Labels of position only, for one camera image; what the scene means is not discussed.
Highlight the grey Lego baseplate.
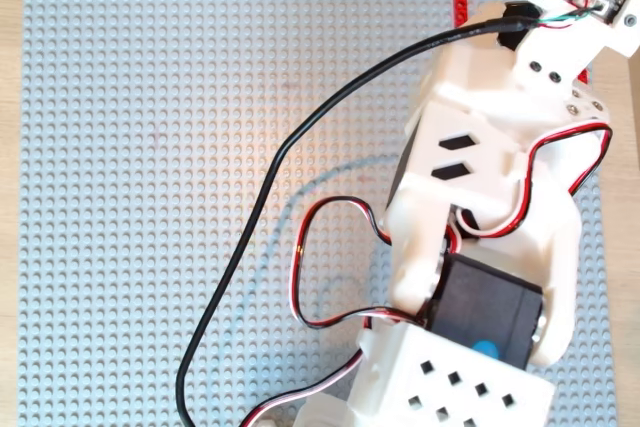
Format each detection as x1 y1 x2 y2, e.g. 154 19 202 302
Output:
17 0 619 427

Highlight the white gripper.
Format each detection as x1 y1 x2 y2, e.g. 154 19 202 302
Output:
423 1 614 149

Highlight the white camera mount with board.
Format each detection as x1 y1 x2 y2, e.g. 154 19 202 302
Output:
517 0 640 98

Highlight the black camera cable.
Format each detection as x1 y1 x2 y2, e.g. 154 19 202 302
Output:
174 0 609 427

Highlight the red white black servo wire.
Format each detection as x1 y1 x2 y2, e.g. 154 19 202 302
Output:
447 124 615 253
289 195 431 331
238 349 367 427

